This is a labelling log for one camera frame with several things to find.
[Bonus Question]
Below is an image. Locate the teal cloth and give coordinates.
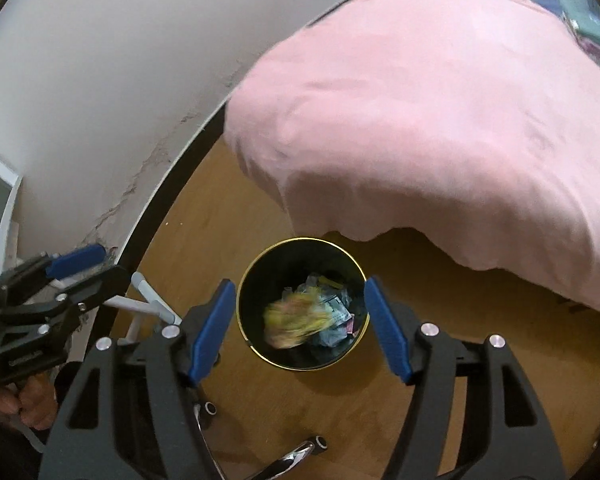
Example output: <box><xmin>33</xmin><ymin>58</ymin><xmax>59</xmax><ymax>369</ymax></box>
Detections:
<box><xmin>525</xmin><ymin>0</ymin><xmax>600</xmax><ymax>78</ymax></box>

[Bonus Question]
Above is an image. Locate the yellow snack packet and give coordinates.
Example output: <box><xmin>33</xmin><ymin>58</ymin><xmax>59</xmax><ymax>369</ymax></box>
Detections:
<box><xmin>263</xmin><ymin>294</ymin><xmax>331</xmax><ymax>348</ymax></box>

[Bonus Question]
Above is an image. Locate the pale blue packet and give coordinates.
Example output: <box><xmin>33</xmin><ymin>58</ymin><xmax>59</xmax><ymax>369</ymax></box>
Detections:
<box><xmin>282</xmin><ymin>272</ymin><xmax>356</xmax><ymax>348</ymax></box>

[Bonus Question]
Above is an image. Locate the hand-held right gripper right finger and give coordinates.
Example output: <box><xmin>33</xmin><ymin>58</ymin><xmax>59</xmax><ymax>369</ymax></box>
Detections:
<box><xmin>364</xmin><ymin>275</ymin><xmax>567</xmax><ymax>480</ymax></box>

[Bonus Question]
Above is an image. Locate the chrome chair base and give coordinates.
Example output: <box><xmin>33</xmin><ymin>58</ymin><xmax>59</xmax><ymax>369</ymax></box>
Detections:
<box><xmin>192</xmin><ymin>400</ymin><xmax>331</xmax><ymax>480</ymax></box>

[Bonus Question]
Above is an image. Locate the black bin with gold rim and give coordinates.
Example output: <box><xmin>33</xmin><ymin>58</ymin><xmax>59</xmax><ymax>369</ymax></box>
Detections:
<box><xmin>236</xmin><ymin>237</ymin><xmax>370</xmax><ymax>372</ymax></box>

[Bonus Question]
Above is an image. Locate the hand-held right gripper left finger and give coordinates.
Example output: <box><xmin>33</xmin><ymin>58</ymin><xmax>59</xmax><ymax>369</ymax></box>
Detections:
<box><xmin>39</xmin><ymin>279</ymin><xmax>237</xmax><ymax>480</ymax></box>

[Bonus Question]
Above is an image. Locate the person's left hand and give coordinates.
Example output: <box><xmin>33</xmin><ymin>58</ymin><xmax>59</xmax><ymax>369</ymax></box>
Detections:
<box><xmin>0</xmin><ymin>374</ymin><xmax>59</xmax><ymax>432</ymax></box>

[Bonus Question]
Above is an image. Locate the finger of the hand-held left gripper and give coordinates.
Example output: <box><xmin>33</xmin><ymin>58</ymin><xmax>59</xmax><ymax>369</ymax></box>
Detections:
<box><xmin>0</xmin><ymin>243</ymin><xmax>106</xmax><ymax>307</ymax></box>
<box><xmin>0</xmin><ymin>266</ymin><xmax>133</xmax><ymax>342</ymax></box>

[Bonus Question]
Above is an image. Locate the pink blanket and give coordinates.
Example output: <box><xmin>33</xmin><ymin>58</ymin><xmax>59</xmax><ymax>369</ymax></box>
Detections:
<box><xmin>223</xmin><ymin>0</ymin><xmax>600</xmax><ymax>320</ymax></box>

